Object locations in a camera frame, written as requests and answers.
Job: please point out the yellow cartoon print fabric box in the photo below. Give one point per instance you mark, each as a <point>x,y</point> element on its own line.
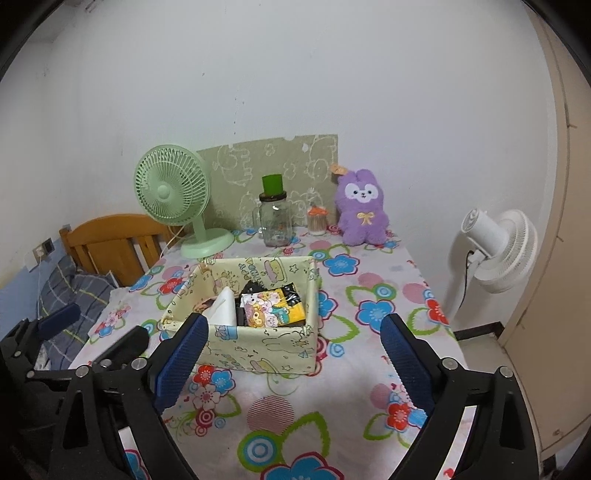
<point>272,350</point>

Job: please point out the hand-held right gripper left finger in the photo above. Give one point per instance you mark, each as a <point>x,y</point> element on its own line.
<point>182,357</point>

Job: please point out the purple plush bunny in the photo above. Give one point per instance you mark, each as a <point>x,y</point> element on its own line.
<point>362,207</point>

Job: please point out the glass jar with green lid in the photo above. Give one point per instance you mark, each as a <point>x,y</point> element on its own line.
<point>276,221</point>

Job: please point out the white standing fan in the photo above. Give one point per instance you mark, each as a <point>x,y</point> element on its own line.
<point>498,249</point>

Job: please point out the beige door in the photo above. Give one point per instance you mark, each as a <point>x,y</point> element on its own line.
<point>563,230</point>

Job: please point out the clear swab container orange lid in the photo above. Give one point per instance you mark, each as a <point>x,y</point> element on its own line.
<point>317,224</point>

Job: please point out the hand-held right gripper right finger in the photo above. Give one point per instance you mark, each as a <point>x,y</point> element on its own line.
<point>406,364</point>

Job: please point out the wooden bed headboard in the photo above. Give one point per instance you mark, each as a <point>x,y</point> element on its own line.
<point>106,244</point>

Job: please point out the green desk fan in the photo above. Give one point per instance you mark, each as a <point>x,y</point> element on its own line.
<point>168,189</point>

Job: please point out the yellow cartoon print packet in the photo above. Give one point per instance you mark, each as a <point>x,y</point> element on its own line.
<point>272,307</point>

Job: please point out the grey plaid pillow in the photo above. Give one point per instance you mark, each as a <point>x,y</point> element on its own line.
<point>78,290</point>

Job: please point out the white cloth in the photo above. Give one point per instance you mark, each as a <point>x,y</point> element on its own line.
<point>224,307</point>

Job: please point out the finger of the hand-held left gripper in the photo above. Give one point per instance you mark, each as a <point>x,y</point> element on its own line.
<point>60,319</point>
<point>122,344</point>

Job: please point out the green cartoon print board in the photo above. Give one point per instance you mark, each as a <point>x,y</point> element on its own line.
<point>277,157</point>

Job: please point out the wall socket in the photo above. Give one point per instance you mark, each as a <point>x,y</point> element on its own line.
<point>45,248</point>

